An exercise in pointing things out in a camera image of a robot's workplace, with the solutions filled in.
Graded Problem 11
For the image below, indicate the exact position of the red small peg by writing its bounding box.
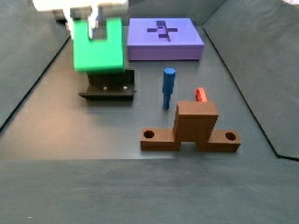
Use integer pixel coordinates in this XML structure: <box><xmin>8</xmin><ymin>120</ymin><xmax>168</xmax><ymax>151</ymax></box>
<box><xmin>195</xmin><ymin>87</ymin><xmax>208</xmax><ymax>102</ymax></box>

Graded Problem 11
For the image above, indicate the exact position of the brown T-shaped block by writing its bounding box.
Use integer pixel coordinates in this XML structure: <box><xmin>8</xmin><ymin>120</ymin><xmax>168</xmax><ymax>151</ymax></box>
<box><xmin>140</xmin><ymin>101</ymin><xmax>240</xmax><ymax>152</ymax></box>

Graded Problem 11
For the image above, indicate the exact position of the green U-shaped block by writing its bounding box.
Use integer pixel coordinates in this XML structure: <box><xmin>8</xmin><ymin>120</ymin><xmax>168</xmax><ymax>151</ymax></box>
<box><xmin>74</xmin><ymin>17</ymin><xmax>126</xmax><ymax>72</ymax></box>

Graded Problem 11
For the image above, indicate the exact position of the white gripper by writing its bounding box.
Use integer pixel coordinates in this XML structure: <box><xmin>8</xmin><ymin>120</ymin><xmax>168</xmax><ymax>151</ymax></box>
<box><xmin>32</xmin><ymin>0</ymin><xmax>128</xmax><ymax>39</ymax></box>

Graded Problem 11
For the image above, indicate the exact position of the blue hexagonal peg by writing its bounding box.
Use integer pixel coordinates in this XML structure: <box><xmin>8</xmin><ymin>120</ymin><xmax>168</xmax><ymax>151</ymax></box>
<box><xmin>163</xmin><ymin>67</ymin><xmax>175</xmax><ymax>109</ymax></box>

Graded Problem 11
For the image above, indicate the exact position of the purple board with cross slot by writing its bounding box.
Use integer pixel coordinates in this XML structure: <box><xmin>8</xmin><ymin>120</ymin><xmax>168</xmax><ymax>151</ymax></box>
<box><xmin>127</xmin><ymin>18</ymin><xmax>204</xmax><ymax>61</ymax></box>

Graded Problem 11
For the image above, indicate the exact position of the black fixture bracket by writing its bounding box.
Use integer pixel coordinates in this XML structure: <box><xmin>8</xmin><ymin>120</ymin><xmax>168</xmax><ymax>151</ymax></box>
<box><xmin>79</xmin><ymin>69</ymin><xmax>136</xmax><ymax>101</ymax></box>

